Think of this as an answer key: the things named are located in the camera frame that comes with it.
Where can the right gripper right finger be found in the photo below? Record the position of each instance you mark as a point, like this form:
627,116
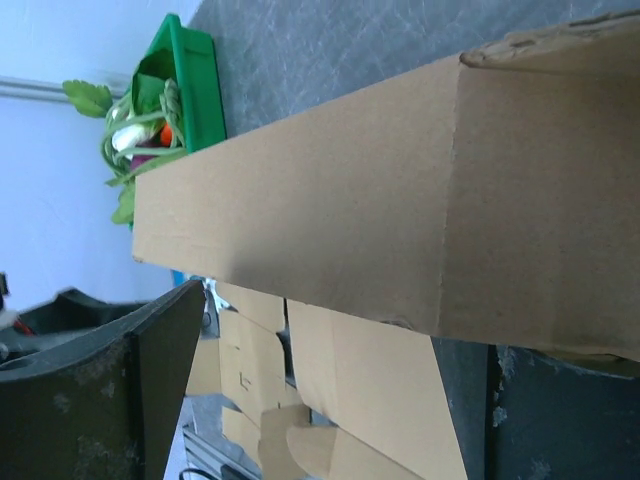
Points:
519,414

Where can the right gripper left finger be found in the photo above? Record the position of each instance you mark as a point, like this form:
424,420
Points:
104,405

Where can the large cardboard box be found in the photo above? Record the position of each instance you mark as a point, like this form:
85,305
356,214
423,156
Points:
489,197

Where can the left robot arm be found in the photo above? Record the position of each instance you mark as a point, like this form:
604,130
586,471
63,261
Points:
70,314

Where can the small cardboard box blank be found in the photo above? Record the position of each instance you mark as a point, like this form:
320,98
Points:
246,364

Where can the green lettuce leaf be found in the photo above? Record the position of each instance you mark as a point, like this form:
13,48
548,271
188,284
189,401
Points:
124,213

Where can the green long beans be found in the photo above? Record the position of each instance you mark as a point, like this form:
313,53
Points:
128,163

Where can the white toy radish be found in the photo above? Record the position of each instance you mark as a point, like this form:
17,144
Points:
131,136

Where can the orange toy carrot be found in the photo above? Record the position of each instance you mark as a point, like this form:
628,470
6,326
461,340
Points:
166,135

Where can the green asparagus bundle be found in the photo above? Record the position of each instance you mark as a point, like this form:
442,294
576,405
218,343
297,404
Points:
172,111

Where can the green bok choy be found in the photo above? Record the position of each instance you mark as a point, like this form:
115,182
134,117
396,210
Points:
148,81

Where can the green plastic tray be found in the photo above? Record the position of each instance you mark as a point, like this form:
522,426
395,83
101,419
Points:
198,83

